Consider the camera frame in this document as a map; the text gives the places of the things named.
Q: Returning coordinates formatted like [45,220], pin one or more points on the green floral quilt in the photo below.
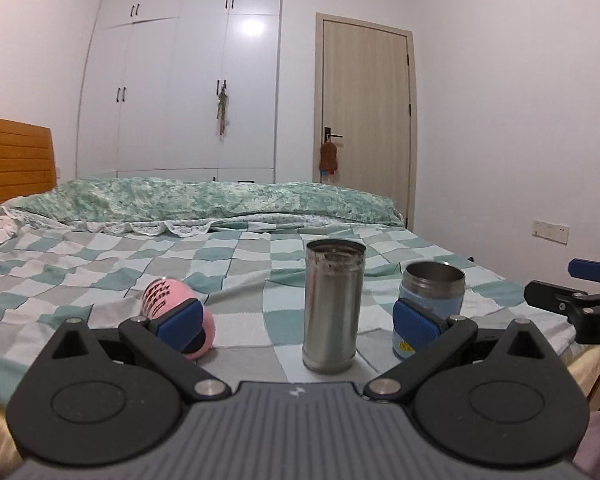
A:
[205,200]

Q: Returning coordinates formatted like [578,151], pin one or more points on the white wall socket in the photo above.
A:
[551,231]

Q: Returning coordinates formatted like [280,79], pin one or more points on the light wooden door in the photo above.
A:
[365,110]

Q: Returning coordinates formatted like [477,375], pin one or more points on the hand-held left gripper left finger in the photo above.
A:
[180,327]

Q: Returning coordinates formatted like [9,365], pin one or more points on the brown hanging bag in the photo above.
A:
[328,160]

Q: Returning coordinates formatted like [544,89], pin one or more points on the white wardrobe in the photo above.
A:
[180,85]

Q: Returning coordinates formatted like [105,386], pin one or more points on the wooden headboard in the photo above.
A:
[15,165]

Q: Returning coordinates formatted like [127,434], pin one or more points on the green checked bed sheet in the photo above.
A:
[105,270]

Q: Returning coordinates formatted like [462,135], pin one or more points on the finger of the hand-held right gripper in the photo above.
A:
[595,270]
[570,305]

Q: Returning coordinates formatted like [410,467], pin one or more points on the tall stainless steel cup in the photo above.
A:
[332,310]

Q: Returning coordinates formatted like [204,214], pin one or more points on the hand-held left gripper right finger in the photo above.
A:
[416,327]

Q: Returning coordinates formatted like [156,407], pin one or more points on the blue cup with steel rim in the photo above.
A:
[437,295]

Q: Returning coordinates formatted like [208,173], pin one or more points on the hanging dried plant ornament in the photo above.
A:
[222,110]

